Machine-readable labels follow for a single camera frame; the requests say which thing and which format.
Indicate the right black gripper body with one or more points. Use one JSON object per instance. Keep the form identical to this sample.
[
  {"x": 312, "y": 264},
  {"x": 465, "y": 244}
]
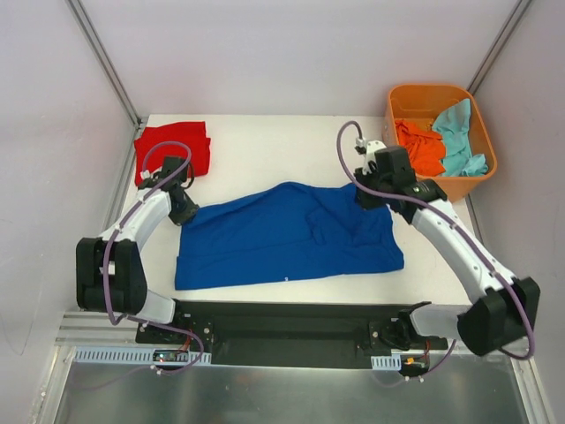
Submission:
[{"x": 368, "y": 193}]

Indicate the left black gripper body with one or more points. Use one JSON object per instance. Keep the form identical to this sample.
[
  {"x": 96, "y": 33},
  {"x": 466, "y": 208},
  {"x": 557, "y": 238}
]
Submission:
[{"x": 184, "y": 212}]

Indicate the blue t shirt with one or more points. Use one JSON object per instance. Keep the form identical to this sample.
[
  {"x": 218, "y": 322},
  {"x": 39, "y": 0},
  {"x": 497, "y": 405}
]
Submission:
[{"x": 290, "y": 232}]

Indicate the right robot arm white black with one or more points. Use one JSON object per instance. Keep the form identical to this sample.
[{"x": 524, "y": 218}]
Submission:
[{"x": 503, "y": 306}]

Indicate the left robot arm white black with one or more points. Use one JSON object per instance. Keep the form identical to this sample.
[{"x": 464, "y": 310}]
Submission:
[{"x": 109, "y": 272}]

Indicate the folded red t shirt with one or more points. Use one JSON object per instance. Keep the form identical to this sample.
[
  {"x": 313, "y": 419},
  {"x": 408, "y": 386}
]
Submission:
[{"x": 155, "y": 143}]

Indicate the orange t shirt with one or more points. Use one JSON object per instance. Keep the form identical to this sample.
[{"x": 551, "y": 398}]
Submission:
[{"x": 425, "y": 148}]

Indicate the orange plastic bin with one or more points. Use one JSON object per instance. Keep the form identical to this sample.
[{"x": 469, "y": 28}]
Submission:
[{"x": 422, "y": 104}]

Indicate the teal t shirt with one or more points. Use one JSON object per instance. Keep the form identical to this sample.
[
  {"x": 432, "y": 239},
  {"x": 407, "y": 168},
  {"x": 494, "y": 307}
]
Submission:
[{"x": 454, "y": 125}]

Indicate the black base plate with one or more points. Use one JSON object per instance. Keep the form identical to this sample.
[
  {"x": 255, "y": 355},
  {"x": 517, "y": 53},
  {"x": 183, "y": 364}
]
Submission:
[{"x": 329, "y": 354}]

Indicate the left aluminium frame post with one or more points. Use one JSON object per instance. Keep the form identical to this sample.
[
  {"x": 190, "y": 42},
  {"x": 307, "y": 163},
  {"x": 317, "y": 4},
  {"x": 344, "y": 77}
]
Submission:
[{"x": 94, "y": 41}]

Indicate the aluminium frame post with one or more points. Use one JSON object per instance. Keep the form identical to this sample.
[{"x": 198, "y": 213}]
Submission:
[
  {"x": 499, "y": 43},
  {"x": 94, "y": 41}
]

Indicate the right grey cable duct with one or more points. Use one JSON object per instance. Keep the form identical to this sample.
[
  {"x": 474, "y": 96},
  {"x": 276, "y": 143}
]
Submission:
[{"x": 392, "y": 362}]

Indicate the grey cable duct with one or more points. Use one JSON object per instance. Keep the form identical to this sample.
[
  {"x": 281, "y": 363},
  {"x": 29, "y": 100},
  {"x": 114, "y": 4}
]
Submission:
[
  {"x": 392, "y": 362},
  {"x": 140, "y": 356}
]

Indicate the aluminium rail front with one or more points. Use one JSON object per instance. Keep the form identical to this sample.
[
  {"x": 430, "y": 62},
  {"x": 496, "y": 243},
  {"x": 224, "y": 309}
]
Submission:
[{"x": 70, "y": 327}]

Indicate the left grey cable duct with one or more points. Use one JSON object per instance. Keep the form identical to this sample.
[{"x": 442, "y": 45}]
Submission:
[{"x": 140, "y": 356}]

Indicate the right aluminium frame post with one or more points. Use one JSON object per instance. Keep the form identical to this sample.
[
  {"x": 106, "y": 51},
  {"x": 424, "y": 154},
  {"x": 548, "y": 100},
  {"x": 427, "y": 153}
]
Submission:
[{"x": 499, "y": 43}]

